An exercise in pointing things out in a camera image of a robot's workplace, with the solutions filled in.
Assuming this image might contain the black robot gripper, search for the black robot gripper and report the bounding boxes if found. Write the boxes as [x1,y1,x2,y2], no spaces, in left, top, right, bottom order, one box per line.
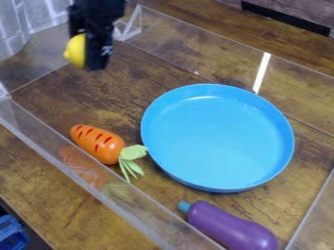
[68,0,126,70]

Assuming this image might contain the yellow lemon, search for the yellow lemon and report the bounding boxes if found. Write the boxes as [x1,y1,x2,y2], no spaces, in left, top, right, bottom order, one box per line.
[64,33,84,68]

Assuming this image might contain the blue round tray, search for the blue round tray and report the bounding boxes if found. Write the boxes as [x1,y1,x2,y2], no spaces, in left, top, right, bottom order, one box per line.
[140,83,295,192]

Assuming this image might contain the white curtain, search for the white curtain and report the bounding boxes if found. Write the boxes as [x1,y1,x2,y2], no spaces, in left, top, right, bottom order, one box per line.
[0,0,74,61]

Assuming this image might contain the orange toy carrot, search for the orange toy carrot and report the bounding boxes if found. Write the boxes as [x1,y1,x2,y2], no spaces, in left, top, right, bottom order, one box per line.
[70,124,147,182]

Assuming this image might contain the dark baseboard strip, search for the dark baseboard strip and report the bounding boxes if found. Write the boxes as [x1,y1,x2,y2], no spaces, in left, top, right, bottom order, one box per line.
[242,0,332,37]

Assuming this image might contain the blue object at corner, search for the blue object at corner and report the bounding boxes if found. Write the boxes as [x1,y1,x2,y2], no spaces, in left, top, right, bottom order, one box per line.
[0,215,30,250]

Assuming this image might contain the purple toy eggplant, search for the purple toy eggplant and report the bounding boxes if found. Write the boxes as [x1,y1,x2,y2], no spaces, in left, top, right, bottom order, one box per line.
[178,201,278,250]

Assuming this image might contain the clear acrylic enclosure wall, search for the clear acrylic enclosure wall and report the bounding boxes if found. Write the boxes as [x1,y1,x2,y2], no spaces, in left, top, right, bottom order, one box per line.
[0,0,334,250]

